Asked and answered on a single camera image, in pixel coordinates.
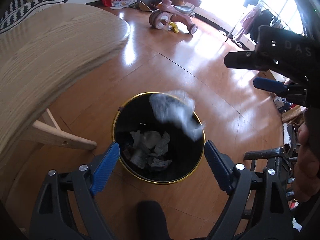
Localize pink tricycle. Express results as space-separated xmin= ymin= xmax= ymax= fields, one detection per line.
xmin=149 ymin=0 xmax=203 ymax=34

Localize brown cloth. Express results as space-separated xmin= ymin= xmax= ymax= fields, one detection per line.
xmin=282 ymin=106 xmax=308 ymax=125

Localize black metal frame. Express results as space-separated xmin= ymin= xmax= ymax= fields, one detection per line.
xmin=244 ymin=146 xmax=299 ymax=220

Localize crumpled white paper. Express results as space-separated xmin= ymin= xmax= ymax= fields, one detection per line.
xmin=122 ymin=130 xmax=173 ymax=172

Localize clothes rack with garments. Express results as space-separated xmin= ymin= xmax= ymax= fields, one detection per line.
xmin=226 ymin=0 xmax=285 ymax=46

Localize person's right hand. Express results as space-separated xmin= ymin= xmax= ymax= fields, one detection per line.
xmin=292 ymin=122 xmax=320 ymax=203

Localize falling white tissue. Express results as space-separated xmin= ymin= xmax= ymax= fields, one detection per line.
xmin=149 ymin=90 xmax=207 ymax=142

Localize cardboard box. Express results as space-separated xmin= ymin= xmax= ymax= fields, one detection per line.
xmin=257 ymin=69 xmax=288 ymax=83

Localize wooden table leg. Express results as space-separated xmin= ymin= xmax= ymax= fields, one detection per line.
xmin=32 ymin=109 xmax=97 ymax=151

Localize person's dark trouser leg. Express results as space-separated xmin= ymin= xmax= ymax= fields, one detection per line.
xmin=136 ymin=200 xmax=173 ymax=240

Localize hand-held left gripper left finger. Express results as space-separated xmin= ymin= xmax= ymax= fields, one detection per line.
xmin=29 ymin=141 xmax=120 ymax=240

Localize black gold-rimmed bin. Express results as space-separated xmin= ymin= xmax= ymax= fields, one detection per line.
xmin=112 ymin=92 xmax=206 ymax=185

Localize yellow toy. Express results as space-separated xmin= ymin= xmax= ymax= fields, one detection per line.
xmin=167 ymin=22 xmax=180 ymax=34

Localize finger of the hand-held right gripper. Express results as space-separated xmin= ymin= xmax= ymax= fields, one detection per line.
xmin=253 ymin=77 xmax=308 ymax=107
xmin=224 ymin=50 xmax=280 ymax=72

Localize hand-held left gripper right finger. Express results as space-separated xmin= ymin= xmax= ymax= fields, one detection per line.
xmin=204 ymin=140 xmax=294 ymax=240

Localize printed papers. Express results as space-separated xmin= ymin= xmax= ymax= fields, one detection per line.
xmin=110 ymin=0 xmax=138 ymax=10

